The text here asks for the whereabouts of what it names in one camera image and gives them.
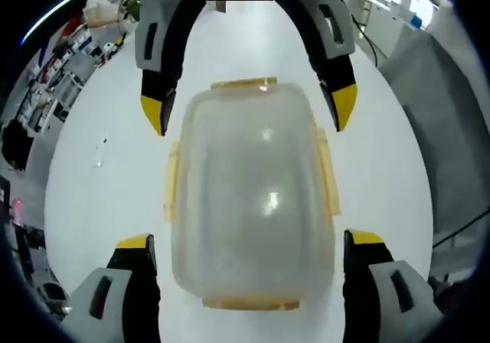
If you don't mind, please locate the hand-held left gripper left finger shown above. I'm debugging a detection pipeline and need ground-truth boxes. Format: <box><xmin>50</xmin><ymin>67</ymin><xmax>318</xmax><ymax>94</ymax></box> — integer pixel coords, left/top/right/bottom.
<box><xmin>60</xmin><ymin>234</ymin><xmax>161</xmax><ymax>343</ymax></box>

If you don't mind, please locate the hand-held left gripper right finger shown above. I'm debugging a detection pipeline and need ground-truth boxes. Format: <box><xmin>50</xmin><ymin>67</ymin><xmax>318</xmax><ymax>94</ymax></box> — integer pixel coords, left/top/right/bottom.
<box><xmin>342</xmin><ymin>228</ymin><xmax>447</xmax><ymax>343</ymax></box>

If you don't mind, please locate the clear plastic buckle container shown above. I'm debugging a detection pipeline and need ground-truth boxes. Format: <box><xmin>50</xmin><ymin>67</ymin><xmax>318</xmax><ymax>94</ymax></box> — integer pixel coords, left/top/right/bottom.
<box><xmin>163</xmin><ymin>77</ymin><xmax>341</xmax><ymax>313</ymax></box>

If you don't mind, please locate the small white black device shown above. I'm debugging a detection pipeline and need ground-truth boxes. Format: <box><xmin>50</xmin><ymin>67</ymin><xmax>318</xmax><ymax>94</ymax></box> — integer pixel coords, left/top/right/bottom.
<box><xmin>101</xmin><ymin>41</ymin><xmax>119</xmax><ymax>60</ymax></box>

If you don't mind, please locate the green potted plant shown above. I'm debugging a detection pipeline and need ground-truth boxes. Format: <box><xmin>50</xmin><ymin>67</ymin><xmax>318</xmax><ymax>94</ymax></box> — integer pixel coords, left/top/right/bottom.
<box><xmin>117</xmin><ymin>0</ymin><xmax>143</xmax><ymax>25</ymax></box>

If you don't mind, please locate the white storage cabinet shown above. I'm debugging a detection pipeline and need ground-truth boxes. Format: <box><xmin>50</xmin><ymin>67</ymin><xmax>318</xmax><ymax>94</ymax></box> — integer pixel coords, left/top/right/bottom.
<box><xmin>359</xmin><ymin>0</ymin><xmax>436</xmax><ymax>59</ymax></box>

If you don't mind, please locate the grey chair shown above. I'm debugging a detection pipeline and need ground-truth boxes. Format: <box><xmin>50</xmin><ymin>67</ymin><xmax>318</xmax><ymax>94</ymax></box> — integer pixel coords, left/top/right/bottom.
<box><xmin>36</xmin><ymin>281</ymin><xmax>74</xmax><ymax>316</ymax></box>

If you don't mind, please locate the white shelving with boxes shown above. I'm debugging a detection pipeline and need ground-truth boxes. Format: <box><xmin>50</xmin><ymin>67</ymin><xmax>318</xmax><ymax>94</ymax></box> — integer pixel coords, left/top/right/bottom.
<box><xmin>15</xmin><ymin>17</ymin><xmax>97</xmax><ymax>138</ymax></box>

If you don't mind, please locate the ceiling light strip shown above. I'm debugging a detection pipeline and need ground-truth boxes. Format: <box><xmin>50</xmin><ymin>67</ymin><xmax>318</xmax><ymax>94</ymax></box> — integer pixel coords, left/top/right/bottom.
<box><xmin>21</xmin><ymin>0</ymin><xmax>107</xmax><ymax>44</ymax></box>

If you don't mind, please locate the wide black monitor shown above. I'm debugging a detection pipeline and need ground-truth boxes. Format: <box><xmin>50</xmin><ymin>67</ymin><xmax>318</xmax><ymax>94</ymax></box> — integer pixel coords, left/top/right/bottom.
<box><xmin>13</xmin><ymin>224</ymin><xmax>44</xmax><ymax>279</ymax></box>

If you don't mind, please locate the black cable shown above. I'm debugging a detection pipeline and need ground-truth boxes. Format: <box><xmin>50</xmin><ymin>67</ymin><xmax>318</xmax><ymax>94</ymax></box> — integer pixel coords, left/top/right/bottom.
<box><xmin>431</xmin><ymin>209</ymin><xmax>490</xmax><ymax>253</ymax></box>
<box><xmin>351</xmin><ymin>8</ymin><xmax>381</xmax><ymax>67</ymax></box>

